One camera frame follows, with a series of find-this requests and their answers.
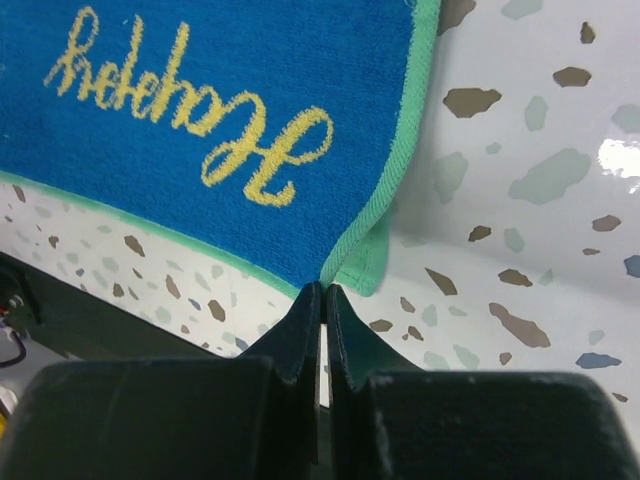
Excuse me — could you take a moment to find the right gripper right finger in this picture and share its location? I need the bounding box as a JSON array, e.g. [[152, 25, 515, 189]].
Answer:
[[325, 285, 639, 479]]

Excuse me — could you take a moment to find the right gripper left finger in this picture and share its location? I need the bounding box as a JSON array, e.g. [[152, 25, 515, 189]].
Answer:
[[1, 283, 320, 479]]

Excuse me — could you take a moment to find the yellow green patterned towel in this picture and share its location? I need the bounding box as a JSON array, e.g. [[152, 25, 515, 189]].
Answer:
[[1, 1, 441, 296]]

